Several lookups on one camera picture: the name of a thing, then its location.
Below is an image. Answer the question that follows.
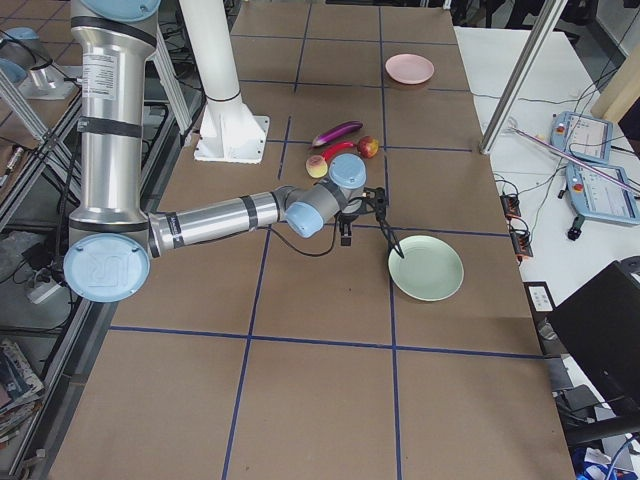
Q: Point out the green plate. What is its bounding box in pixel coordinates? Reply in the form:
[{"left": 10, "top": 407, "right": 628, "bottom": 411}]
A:
[{"left": 388, "top": 235, "right": 464, "bottom": 302}]

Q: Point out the upper teach pendant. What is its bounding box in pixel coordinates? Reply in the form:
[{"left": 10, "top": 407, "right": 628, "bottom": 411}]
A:
[{"left": 550, "top": 111, "right": 614, "bottom": 165}]

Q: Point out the red chili pepper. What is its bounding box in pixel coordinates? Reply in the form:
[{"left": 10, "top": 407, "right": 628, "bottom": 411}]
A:
[{"left": 321, "top": 141, "right": 357, "bottom": 163}]

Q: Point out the purple eggplant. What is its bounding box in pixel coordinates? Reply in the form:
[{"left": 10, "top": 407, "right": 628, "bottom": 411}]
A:
[{"left": 311, "top": 120, "right": 363, "bottom": 148}]

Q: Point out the teach pendant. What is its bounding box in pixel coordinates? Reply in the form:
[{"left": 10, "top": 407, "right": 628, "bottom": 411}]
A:
[
  {"left": 550, "top": 111, "right": 614, "bottom": 165},
  {"left": 565, "top": 163, "right": 639, "bottom": 225}
]

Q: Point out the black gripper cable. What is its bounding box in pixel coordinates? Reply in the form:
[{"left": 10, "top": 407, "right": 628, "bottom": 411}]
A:
[{"left": 269, "top": 219, "right": 341, "bottom": 258}]

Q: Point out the lower teach pendant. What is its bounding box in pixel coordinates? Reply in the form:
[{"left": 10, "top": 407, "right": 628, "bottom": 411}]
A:
[{"left": 565, "top": 163, "right": 639, "bottom": 225}]

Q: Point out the white central pillar base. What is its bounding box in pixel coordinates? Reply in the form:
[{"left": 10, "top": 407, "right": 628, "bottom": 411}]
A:
[{"left": 180, "top": 0, "right": 270, "bottom": 164}]

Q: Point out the stack of magazines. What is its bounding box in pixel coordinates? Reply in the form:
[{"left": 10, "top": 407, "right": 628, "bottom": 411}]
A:
[{"left": 1, "top": 338, "right": 45, "bottom": 447}]

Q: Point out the yellow pink peach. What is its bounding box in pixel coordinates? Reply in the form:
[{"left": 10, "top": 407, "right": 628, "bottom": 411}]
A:
[{"left": 305, "top": 155, "right": 328, "bottom": 179}]

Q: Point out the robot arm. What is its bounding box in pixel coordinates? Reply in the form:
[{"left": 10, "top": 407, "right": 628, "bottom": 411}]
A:
[
  {"left": 63, "top": 1, "right": 398, "bottom": 303},
  {"left": 1, "top": 27, "right": 76, "bottom": 100}
]

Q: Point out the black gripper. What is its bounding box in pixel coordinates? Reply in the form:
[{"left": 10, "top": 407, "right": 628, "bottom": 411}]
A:
[{"left": 344, "top": 187, "right": 405, "bottom": 259}]

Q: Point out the red apple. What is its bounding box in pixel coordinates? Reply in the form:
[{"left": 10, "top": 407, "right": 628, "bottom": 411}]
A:
[{"left": 356, "top": 136, "right": 379, "bottom": 159}]

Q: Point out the pink plate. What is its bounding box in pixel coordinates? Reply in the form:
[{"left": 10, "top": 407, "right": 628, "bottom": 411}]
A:
[{"left": 385, "top": 53, "right": 435, "bottom": 85}]

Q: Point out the black monitor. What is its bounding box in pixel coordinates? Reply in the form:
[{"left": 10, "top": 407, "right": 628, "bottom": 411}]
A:
[{"left": 547, "top": 256, "right": 639, "bottom": 415}]

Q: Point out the aluminium frame post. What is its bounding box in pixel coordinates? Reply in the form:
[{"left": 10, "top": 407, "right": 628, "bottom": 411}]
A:
[{"left": 479, "top": 0, "right": 567, "bottom": 155}]

